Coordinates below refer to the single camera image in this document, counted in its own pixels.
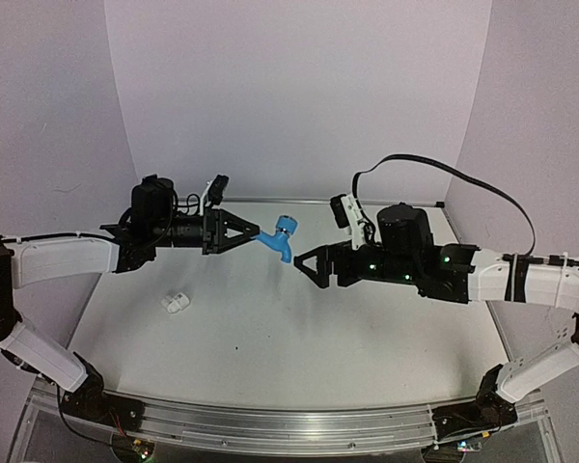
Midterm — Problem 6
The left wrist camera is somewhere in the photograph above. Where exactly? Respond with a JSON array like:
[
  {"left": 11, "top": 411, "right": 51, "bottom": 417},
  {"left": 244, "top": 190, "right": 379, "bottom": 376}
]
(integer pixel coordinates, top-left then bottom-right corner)
[{"left": 199, "top": 175, "right": 230, "bottom": 216}]

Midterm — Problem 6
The white plastic pipe fitting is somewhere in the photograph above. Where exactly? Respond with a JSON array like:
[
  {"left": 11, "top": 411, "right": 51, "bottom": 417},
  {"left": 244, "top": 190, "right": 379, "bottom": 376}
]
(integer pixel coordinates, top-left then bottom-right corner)
[{"left": 161, "top": 291, "right": 191, "bottom": 314}]

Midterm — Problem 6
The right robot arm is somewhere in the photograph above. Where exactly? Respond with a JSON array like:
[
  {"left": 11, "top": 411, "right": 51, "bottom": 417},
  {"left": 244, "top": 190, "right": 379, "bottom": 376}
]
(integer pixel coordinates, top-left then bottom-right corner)
[{"left": 293, "top": 195, "right": 579, "bottom": 439}]

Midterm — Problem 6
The left black base cable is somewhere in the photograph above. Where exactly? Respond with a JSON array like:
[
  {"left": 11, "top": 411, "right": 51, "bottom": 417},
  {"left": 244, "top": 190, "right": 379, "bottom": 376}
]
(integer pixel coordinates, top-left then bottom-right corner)
[{"left": 55, "top": 380, "right": 126, "bottom": 445}]

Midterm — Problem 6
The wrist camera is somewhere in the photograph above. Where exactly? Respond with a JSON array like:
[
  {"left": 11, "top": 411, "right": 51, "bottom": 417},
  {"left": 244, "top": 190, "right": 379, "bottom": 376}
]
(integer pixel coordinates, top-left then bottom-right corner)
[
  {"left": 199, "top": 175, "right": 230, "bottom": 216},
  {"left": 329, "top": 194, "right": 367, "bottom": 251}
]

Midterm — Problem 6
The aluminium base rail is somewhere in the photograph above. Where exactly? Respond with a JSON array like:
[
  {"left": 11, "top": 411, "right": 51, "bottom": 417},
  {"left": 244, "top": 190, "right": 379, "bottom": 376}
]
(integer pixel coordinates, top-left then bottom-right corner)
[{"left": 22, "top": 380, "right": 558, "bottom": 458}]

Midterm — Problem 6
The circuit board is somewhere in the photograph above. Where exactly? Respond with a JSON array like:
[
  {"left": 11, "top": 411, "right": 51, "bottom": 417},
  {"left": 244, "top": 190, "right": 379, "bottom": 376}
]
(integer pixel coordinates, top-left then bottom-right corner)
[
  {"left": 111, "top": 435, "right": 156, "bottom": 463},
  {"left": 450, "top": 437, "right": 483, "bottom": 453}
]

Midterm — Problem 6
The right circuit board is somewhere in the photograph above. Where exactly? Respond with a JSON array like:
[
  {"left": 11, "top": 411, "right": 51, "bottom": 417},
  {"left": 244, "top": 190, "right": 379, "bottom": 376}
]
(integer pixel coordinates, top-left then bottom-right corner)
[{"left": 450, "top": 437, "right": 483, "bottom": 453}]

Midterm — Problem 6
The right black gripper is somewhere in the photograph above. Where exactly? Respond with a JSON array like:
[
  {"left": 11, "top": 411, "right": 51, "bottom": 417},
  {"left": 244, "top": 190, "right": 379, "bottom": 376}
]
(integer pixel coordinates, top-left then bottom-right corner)
[{"left": 293, "top": 237, "right": 420, "bottom": 290}]

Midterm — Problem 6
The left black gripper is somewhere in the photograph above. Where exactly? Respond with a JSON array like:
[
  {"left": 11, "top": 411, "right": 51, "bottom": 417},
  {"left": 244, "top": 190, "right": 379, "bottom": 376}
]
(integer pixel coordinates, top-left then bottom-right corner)
[{"left": 148, "top": 202, "right": 260, "bottom": 254}]

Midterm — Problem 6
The left circuit board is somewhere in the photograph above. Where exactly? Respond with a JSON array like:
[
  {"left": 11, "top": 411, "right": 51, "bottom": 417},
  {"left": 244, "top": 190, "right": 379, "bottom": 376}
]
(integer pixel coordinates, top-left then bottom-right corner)
[{"left": 111, "top": 435, "right": 156, "bottom": 463}]

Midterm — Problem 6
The blue water faucet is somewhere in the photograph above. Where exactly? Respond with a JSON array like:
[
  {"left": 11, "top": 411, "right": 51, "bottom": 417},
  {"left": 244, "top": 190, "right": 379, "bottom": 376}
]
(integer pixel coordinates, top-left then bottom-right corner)
[{"left": 255, "top": 215, "right": 298, "bottom": 264}]

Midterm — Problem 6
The right black camera cable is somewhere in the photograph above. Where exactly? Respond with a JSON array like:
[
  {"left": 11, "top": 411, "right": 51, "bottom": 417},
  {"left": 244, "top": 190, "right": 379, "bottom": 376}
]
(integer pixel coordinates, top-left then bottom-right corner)
[{"left": 350, "top": 153, "right": 537, "bottom": 257}]

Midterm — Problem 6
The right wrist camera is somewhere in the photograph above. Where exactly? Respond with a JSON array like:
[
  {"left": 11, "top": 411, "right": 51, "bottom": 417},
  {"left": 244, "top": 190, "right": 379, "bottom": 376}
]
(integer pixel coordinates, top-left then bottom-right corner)
[{"left": 329, "top": 194, "right": 367, "bottom": 251}]

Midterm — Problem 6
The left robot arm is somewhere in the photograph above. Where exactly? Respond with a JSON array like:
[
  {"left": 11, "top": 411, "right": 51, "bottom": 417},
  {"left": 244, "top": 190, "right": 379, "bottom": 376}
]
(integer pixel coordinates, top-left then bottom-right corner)
[{"left": 0, "top": 175, "right": 260, "bottom": 422}]

